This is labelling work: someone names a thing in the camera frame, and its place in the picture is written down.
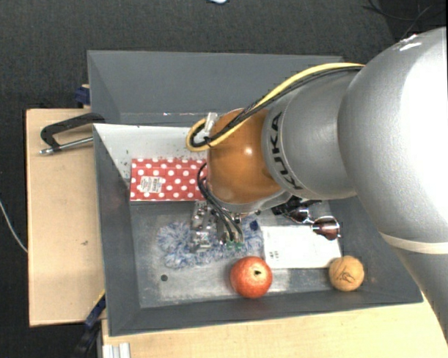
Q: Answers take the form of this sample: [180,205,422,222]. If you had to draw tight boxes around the red white-dotted box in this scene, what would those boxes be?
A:
[128,156,210,204]

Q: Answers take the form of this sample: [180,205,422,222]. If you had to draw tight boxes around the grey metal bin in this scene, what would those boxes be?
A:
[86,38,425,338]

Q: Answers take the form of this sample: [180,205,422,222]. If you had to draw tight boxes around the blue and white fluffy cloth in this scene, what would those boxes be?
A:
[154,214,267,271]

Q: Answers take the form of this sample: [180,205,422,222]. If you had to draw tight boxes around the red apple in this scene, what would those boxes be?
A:
[228,255,274,301]

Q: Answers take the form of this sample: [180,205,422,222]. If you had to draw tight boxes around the pale brown flat board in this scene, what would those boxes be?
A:
[21,106,109,327]

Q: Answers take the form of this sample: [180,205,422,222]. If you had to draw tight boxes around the white flat box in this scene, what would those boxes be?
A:
[260,222,344,271]

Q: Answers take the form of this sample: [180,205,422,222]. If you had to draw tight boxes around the tan ball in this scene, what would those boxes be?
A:
[327,254,367,293]

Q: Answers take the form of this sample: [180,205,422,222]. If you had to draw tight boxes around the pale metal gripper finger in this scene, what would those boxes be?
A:
[189,223,203,255]
[199,230,215,252]

